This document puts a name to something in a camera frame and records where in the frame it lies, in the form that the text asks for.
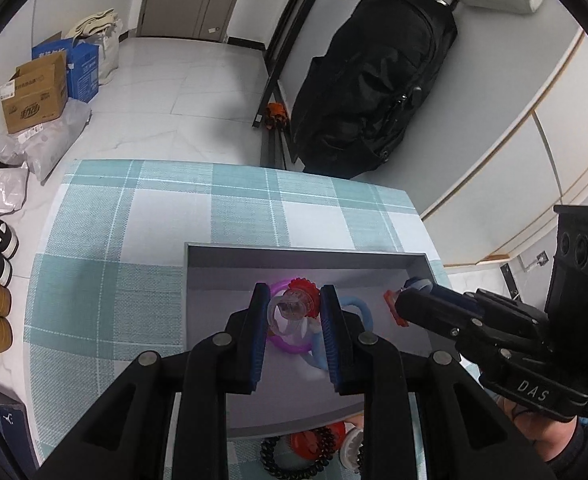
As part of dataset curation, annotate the blue plastic bracelet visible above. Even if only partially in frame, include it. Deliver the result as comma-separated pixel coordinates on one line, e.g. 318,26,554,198
310,296,375,376

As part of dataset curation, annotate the red round hair clip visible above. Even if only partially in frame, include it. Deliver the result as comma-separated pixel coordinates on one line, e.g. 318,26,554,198
277,278,320,321

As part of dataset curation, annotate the black spiral hair tie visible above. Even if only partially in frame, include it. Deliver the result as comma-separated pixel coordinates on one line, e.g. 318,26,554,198
259,426,336,480

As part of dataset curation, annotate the person's right hand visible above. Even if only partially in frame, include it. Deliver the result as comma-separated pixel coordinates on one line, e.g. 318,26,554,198
503,400,578,462

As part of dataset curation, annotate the blue Jordan shoe box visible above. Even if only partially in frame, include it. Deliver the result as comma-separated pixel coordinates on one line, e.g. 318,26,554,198
0,391,39,478

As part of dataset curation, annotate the red round badge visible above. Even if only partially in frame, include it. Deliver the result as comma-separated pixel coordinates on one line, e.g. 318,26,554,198
287,422,346,460

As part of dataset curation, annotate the teal plaid tablecloth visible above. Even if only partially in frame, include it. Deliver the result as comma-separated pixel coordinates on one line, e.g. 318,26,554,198
24,159,448,458

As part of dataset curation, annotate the grey open cardboard box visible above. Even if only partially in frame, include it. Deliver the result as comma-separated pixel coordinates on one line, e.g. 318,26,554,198
166,242,464,480

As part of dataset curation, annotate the black large backpack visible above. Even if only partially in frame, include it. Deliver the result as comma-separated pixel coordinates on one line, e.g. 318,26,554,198
291,0,459,179

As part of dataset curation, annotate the orange black tool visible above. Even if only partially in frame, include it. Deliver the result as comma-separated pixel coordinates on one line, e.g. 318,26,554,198
263,102,289,131

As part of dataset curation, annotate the grey plastic mail bag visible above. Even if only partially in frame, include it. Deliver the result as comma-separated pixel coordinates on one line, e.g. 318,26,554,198
0,99,92,183

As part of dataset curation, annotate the black metal stand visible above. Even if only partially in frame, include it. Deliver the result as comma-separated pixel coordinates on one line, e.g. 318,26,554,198
251,0,317,168

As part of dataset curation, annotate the brown cardboard box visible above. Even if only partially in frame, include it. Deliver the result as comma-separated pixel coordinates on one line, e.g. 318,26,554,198
0,51,68,134

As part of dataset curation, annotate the blue cardboard box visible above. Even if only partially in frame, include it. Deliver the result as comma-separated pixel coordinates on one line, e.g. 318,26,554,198
31,38,98,103

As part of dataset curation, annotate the beige canvas bag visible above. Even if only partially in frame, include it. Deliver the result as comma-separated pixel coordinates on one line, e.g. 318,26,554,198
64,9,123,86

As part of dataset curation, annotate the red plastic bracelet piece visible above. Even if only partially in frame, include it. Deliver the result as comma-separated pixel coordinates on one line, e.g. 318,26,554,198
383,288,410,328

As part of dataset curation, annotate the black camera box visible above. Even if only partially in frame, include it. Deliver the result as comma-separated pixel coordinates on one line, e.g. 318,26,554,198
544,206,588,382

